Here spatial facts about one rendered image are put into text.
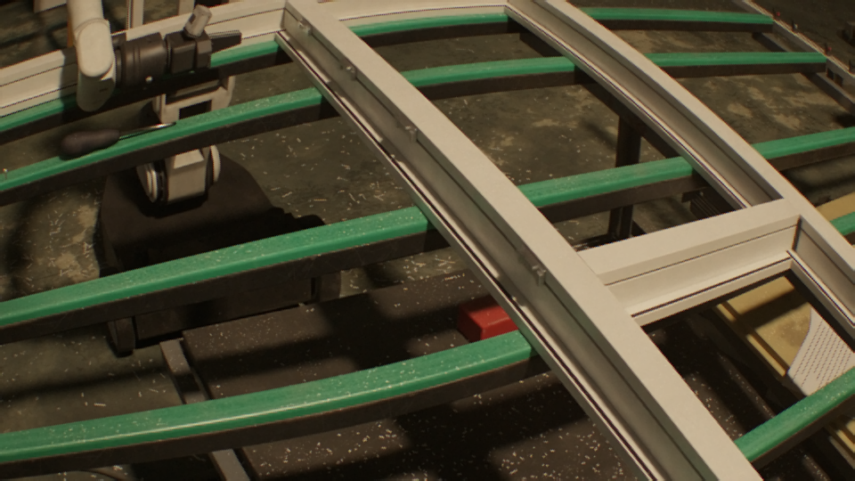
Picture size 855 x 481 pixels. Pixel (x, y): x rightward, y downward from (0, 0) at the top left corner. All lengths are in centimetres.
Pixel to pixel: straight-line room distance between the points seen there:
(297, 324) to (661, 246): 61
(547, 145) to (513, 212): 215
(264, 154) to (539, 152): 77
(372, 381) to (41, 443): 38
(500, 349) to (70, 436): 47
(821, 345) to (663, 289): 52
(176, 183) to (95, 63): 103
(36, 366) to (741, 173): 172
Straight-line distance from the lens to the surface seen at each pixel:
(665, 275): 118
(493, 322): 154
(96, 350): 251
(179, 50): 157
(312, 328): 158
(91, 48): 156
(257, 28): 178
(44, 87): 172
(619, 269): 112
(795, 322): 165
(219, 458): 141
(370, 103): 146
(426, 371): 108
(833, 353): 161
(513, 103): 356
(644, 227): 183
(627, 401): 101
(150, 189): 255
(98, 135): 148
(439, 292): 166
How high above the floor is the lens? 155
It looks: 33 degrees down
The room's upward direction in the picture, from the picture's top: 3 degrees clockwise
